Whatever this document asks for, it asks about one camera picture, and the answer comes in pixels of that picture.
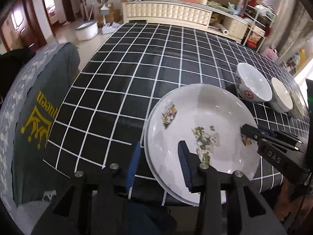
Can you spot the right hand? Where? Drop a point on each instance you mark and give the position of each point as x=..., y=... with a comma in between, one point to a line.
x=286, y=205

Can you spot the floral patterned green bowl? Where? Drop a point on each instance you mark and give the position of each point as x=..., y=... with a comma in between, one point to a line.
x=297, y=110

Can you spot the white metal shelf rack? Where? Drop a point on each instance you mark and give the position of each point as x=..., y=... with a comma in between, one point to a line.
x=260, y=18

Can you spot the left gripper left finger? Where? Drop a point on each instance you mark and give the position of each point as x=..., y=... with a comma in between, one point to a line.
x=115, y=184

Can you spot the pink bag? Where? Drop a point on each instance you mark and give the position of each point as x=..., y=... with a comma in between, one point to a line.
x=270, y=53

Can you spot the white floral plate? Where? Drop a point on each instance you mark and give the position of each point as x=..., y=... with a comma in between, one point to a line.
x=209, y=120

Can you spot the white standing fan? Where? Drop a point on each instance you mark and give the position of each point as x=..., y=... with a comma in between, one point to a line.
x=108, y=17

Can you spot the cream tufted tv cabinet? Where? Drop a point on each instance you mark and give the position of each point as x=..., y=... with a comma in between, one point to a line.
x=185, y=14

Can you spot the white bowl red emblem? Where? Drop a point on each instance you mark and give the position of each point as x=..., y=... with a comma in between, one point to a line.
x=251, y=84

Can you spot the white paper roll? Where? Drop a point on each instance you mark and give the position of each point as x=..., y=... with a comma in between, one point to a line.
x=223, y=29

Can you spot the white round tub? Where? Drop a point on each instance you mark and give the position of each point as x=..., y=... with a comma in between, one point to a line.
x=87, y=30

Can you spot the grey sofa cover with crown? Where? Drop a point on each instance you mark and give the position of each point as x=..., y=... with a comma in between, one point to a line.
x=27, y=114

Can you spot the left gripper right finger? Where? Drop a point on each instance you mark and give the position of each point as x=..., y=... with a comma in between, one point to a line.
x=202, y=178

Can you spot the black white grid tablecloth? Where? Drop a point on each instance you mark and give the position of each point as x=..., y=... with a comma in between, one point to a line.
x=105, y=109

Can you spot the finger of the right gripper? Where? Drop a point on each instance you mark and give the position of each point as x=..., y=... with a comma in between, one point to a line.
x=281, y=135
x=257, y=135

